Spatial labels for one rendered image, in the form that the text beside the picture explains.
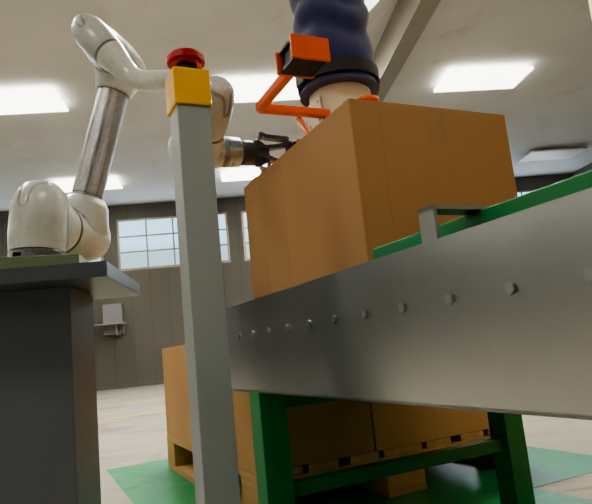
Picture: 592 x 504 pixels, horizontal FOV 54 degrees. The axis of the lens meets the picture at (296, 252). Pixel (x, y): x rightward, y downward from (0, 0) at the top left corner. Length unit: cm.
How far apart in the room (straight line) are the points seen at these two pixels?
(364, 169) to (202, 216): 32
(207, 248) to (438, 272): 45
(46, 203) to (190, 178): 84
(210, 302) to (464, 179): 59
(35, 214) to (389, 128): 105
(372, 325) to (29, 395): 109
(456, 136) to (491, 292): 69
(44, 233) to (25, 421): 51
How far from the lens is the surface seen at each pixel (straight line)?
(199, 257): 99
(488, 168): 130
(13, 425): 170
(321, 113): 153
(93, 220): 195
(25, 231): 178
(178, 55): 111
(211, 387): 98
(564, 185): 69
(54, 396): 166
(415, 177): 117
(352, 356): 85
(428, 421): 202
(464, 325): 65
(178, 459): 277
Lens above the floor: 49
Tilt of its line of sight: 9 degrees up
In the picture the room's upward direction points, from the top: 6 degrees counter-clockwise
